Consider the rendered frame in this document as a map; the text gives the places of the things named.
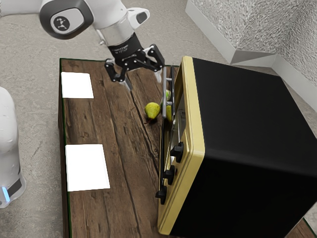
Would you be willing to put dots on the green pear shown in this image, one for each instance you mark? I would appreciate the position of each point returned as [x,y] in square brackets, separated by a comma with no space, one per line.
[152,110]

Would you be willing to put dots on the cream and black oven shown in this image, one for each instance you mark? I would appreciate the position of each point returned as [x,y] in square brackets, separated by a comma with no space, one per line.
[235,148]

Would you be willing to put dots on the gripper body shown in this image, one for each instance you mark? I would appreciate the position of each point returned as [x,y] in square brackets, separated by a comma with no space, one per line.
[127,50]

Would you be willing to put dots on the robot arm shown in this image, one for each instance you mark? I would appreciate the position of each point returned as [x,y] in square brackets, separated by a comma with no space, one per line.
[74,19]

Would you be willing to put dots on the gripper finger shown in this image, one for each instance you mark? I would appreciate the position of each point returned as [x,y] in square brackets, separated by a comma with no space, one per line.
[114,74]
[156,58]

